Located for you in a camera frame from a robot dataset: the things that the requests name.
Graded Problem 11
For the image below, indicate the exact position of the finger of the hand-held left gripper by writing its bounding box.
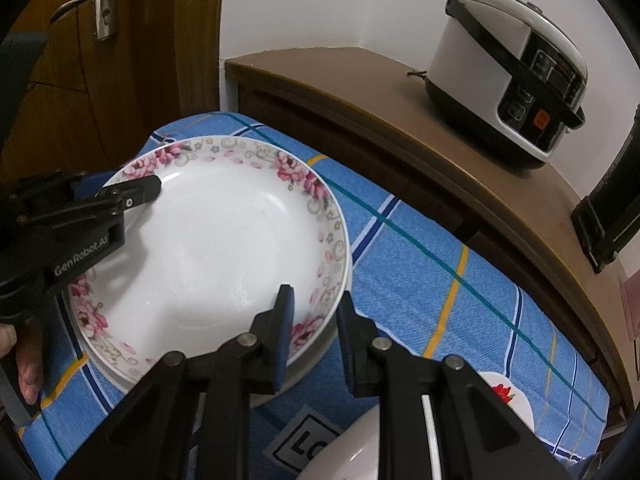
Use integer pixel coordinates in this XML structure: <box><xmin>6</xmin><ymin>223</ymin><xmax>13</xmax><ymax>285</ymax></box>
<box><xmin>9</xmin><ymin>171</ymin><xmax>110</xmax><ymax>213</ymax></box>
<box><xmin>17</xmin><ymin>175</ymin><xmax>162</xmax><ymax>226</ymax></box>

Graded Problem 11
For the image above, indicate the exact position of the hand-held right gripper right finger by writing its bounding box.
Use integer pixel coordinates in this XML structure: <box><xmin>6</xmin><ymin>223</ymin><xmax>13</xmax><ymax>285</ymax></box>
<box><xmin>336</xmin><ymin>291</ymin><xmax>571</xmax><ymax>480</ymax></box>

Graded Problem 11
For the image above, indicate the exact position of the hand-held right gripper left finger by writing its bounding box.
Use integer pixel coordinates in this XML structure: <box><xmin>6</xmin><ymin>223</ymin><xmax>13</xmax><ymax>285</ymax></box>
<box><xmin>55</xmin><ymin>284</ymin><xmax>296</xmax><ymax>480</ymax></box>

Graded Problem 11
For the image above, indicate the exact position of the pink floral white plate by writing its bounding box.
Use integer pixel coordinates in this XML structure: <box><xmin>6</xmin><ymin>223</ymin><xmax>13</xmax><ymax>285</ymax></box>
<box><xmin>60</xmin><ymin>255</ymin><xmax>356</xmax><ymax>409</ymax></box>
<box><xmin>67</xmin><ymin>135</ymin><xmax>351</xmax><ymax>376</ymax></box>

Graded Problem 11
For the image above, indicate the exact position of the person's left hand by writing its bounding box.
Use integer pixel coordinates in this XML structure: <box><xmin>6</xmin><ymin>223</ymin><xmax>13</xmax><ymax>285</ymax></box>
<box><xmin>0</xmin><ymin>323</ymin><xmax>47</xmax><ymax>407</ymax></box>

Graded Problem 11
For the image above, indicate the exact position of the white bowl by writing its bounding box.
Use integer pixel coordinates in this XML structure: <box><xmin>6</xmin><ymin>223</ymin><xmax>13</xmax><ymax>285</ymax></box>
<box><xmin>295</xmin><ymin>395</ymin><xmax>446</xmax><ymax>480</ymax></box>

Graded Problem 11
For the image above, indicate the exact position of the square printed cloth label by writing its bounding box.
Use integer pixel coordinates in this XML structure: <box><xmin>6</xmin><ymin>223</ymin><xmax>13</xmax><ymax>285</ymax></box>
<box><xmin>272</xmin><ymin>405</ymin><xmax>346</xmax><ymax>476</ymax></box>

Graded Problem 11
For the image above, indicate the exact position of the blue plaid tablecloth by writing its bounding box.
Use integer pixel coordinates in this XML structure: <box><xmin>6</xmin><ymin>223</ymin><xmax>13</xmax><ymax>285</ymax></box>
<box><xmin>17</xmin><ymin>110</ymin><xmax>613</xmax><ymax>480</ymax></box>

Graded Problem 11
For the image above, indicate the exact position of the wooden door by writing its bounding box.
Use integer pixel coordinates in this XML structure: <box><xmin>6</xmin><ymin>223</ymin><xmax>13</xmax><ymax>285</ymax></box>
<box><xmin>0</xmin><ymin>0</ymin><xmax>226</xmax><ymax>181</ymax></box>

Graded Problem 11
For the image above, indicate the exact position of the small red flower plate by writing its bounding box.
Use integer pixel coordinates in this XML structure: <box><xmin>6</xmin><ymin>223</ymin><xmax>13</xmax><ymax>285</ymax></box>
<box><xmin>477</xmin><ymin>370</ymin><xmax>536</xmax><ymax>433</ymax></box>

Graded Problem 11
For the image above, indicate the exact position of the curved wooden cabinet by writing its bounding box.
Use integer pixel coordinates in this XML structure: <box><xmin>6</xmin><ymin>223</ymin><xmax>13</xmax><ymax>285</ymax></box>
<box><xmin>224</xmin><ymin>46</ymin><xmax>640</xmax><ymax>426</ymax></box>

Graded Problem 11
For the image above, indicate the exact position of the black decorated vase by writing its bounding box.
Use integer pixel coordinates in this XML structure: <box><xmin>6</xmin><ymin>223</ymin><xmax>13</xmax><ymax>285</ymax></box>
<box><xmin>571</xmin><ymin>105</ymin><xmax>640</xmax><ymax>275</ymax></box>

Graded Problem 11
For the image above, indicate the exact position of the white black rice cooker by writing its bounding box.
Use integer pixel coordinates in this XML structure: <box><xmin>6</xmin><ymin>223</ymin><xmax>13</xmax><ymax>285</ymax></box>
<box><xmin>407</xmin><ymin>0</ymin><xmax>588</xmax><ymax>163</ymax></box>

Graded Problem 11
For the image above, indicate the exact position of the silver door handle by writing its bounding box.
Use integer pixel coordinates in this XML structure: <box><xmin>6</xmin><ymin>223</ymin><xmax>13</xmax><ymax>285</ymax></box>
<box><xmin>50</xmin><ymin>0</ymin><xmax>120</xmax><ymax>42</ymax></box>

